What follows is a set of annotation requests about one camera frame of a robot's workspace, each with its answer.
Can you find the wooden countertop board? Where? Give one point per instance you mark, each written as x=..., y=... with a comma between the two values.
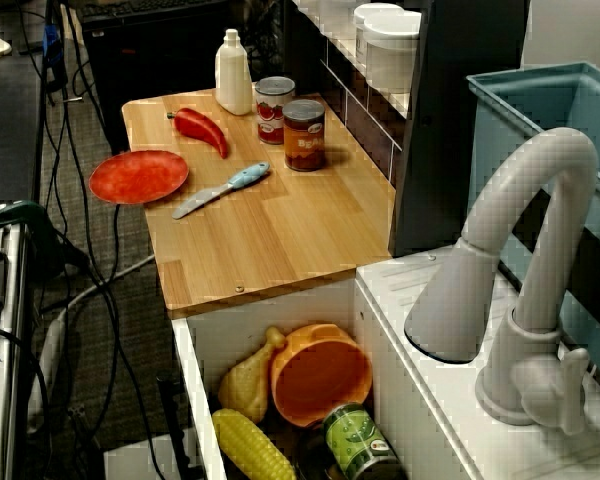
x=280, y=230

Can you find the red round plate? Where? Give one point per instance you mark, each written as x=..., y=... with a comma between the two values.
x=137, y=177

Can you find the red toy chili pepper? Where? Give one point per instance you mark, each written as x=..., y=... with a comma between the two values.
x=200, y=125

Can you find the small white lidded jar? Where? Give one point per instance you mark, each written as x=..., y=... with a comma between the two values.
x=359, y=37

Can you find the tomato label tin can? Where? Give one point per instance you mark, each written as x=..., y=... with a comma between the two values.
x=269, y=117

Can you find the white power strip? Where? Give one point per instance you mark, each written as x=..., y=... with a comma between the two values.
x=50, y=350

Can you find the metal rail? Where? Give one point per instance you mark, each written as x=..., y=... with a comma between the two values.
x=10, y=325

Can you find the white toy sink unit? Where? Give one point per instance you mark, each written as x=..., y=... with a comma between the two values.
x=430, y=425

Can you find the blue plastic bin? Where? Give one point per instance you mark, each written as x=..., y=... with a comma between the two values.
x=495, y=125

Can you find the yellow toy corn cob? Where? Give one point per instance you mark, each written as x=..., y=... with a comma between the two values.
x=250, y=445

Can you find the yellow toy chicken drumstick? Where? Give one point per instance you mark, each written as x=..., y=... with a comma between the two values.
x=245, y=380

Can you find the orange toy pot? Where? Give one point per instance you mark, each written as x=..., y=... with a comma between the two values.
x=320, y=380

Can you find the white plastic bottle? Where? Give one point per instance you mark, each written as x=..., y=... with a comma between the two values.
x=232, y=75

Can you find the dark grey upright panel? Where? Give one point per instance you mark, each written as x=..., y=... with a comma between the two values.
x=455, y=125

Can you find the orange beans tin can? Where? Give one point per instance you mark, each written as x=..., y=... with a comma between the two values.
x=304, y=142

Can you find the green clamp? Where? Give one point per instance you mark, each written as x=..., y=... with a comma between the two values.
x=15, y=210

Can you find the grey toy faucet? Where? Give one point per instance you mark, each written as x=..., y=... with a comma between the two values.
x=530, y=160

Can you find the large white lidded jar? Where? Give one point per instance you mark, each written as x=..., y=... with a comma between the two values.
x=390, y=55

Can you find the black computer case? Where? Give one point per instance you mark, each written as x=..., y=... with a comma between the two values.
x=155, y=65

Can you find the green peas tin can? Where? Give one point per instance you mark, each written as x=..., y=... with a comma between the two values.
x=355, y=440

